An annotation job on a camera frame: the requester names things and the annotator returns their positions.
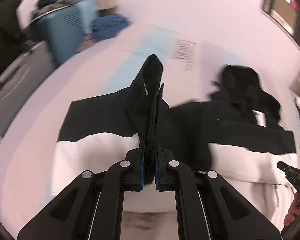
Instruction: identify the blue hard-shell suitcase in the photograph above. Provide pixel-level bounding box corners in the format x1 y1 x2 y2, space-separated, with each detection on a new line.
36 0 97 67

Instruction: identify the window frame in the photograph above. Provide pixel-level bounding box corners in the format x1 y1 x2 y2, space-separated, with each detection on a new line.
259 0 300 60

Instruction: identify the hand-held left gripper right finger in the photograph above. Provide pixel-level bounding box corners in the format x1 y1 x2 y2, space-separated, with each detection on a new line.
154 147 282 240

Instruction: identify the person's right hand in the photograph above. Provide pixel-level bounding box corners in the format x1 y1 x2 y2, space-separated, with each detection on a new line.
283 192 300 227

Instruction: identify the grey suitcase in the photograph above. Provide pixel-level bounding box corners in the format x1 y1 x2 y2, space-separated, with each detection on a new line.
0 41 57 138

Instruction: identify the pile of clothes on suitcase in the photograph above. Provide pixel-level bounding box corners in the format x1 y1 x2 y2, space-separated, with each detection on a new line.
29 0 77 24

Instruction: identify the black bag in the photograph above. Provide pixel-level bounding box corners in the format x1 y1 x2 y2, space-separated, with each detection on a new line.
0 0 30 85

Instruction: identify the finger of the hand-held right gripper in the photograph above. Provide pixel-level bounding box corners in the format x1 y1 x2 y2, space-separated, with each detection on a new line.
277 161 294 177

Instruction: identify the crumpled blue cloth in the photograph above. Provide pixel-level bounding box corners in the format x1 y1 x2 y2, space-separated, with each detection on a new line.
90 14 130 43

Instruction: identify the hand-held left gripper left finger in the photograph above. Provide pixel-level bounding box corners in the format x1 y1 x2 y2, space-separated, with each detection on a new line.
17 140 146 240

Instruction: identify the black and white jacket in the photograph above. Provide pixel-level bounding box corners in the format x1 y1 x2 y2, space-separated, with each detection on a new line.
51 54 299 213

